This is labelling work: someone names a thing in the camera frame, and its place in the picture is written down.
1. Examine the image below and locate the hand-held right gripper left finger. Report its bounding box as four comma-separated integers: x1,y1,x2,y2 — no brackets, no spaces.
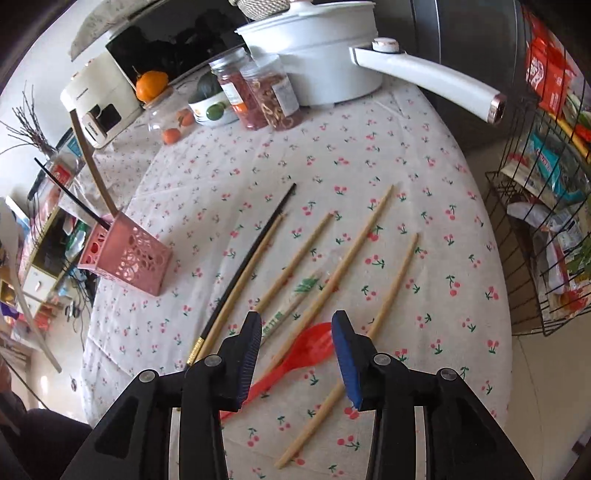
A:
60,310,263,480

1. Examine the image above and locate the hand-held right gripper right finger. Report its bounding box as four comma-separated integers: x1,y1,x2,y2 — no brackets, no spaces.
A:
331,310,536,480

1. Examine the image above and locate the red plastic spoon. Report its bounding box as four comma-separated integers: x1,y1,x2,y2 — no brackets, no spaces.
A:
219,322,339,421

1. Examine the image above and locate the black chopstick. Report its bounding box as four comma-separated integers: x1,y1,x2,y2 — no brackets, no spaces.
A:
34,158,112,229
185,183,297,367

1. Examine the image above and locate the disposable chopsticks packet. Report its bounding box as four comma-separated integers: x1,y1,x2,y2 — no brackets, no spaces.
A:
259,272,323,346

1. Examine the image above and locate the pink perforated utensil holder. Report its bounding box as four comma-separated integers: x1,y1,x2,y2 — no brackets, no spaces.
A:
78,211,174,297

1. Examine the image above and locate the cherry print tablecloth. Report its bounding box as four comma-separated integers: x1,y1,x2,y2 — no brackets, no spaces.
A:
81,80,513,480

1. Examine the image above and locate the person's leg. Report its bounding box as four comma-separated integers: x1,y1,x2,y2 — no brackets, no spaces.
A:
0,360,93,480

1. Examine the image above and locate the cherry print side table cloth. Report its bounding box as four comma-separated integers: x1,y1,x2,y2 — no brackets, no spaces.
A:
90,108,162,217

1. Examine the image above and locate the white bowl with fruit print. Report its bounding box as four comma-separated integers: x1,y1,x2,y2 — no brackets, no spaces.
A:
187,88,239,127

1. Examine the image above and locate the glass jar with wooden lid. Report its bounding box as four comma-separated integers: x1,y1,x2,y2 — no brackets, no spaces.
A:
142,88,200,146

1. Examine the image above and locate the jar of dried fruit rings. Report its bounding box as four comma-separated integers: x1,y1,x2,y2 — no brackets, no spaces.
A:
240,54,306,132

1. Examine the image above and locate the jar of red dried fruit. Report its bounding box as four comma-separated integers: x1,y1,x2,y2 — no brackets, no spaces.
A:
209,47,269,132

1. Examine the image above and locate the red label jar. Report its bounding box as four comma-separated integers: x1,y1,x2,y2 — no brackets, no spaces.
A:
39,157,79,217

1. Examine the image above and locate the blue label clear container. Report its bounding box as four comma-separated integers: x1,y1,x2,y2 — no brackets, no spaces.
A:
60,129,88,167

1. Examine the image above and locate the dark green squash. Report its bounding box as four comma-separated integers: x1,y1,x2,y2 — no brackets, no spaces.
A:
197,73,226,100

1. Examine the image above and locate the blue and white packet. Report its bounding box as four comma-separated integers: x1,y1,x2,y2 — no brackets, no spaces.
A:
503,134,578,204

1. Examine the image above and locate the large orange with stem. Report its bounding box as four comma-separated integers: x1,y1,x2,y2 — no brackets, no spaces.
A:
135,69,170,103

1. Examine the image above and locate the cream air fryer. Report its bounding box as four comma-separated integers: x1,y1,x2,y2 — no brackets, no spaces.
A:
60,48,145,149

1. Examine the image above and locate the glass vase with twigs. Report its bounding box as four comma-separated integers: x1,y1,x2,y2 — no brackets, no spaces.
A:
0,83,61,158

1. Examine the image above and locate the black and white microwave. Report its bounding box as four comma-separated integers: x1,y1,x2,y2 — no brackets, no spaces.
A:
105,7,252,88

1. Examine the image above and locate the grey refrigerator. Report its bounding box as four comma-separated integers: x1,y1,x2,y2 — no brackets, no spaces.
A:
406,0,536,153

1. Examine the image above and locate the red snack packet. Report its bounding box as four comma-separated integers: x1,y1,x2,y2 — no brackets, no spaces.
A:
526,14,578,112

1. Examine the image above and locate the black wire rack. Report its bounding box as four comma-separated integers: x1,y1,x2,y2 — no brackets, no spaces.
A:
484,4,591,337

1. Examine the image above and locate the white electric pot with handle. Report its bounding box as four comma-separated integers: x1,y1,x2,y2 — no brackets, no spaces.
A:
235,0,505,125

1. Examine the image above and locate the woven rope basket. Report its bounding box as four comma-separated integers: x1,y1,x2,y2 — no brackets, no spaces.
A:
230,0,296,23

